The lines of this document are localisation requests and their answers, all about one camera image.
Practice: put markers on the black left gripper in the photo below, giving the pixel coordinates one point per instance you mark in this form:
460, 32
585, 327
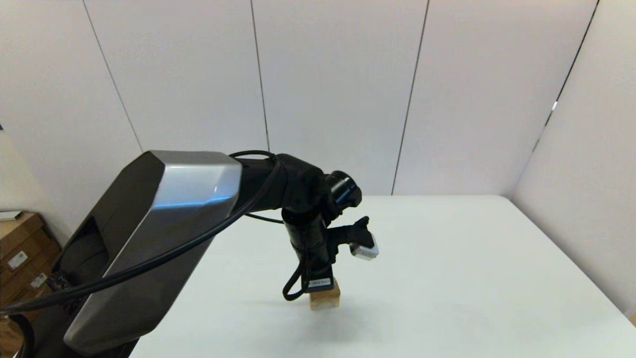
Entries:
313, 248

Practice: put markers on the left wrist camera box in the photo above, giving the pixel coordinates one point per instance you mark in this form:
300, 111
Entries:
365, 251

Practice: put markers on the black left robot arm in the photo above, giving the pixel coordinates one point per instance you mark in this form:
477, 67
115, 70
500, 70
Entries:
164, 223

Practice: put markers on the rectangular wooden building block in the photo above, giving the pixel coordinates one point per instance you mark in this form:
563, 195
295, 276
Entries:
336, 289

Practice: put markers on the flat white item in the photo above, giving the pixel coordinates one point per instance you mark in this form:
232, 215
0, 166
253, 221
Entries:
10, 216

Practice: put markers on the arched wooden building block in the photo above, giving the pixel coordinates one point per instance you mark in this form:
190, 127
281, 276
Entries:
325, 303

